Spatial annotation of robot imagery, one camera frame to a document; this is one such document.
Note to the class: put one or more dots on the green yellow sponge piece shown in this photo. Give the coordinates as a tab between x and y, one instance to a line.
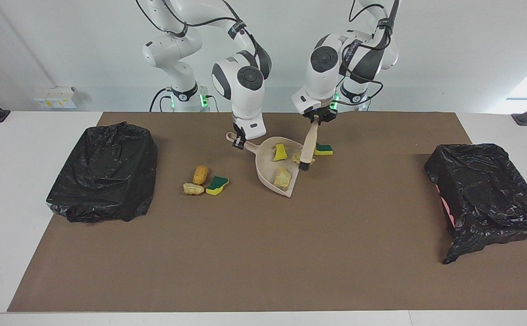
217	184
324	149

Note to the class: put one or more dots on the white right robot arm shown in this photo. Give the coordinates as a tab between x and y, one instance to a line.
247	104

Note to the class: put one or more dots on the brown bread roll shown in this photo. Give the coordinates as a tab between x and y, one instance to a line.
200	174

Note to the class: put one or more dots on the brown table mat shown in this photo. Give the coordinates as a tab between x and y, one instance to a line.
263	280

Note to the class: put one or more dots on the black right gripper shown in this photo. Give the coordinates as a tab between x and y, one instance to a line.
239	133

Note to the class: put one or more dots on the beige hand brush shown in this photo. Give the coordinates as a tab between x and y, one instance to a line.
309	145

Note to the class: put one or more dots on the black bag covered pink bin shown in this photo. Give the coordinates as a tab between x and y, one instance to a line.
485	190

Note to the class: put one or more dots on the beige plastic dustpan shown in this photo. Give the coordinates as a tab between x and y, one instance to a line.
265	167

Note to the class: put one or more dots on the pale bread chunk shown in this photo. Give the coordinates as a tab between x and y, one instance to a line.
193	189

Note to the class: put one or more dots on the white wall socket box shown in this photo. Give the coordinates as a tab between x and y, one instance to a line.
55	97

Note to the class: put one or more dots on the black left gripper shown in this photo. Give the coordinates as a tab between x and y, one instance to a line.
324	113

